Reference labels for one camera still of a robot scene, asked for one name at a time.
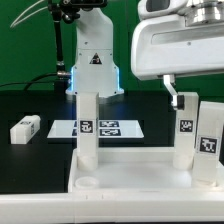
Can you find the fiducial marker sheet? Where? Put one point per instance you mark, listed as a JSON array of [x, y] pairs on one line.
[[125, 129]]

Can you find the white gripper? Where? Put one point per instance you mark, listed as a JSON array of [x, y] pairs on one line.
[[164, 46]]

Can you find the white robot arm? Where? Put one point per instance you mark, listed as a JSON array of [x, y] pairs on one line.
[[93, 67]]

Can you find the white desk top tray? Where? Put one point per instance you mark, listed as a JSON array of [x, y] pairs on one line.
[[137, 169]]

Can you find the white front rail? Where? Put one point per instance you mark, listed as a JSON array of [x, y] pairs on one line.
[[96, 207]]

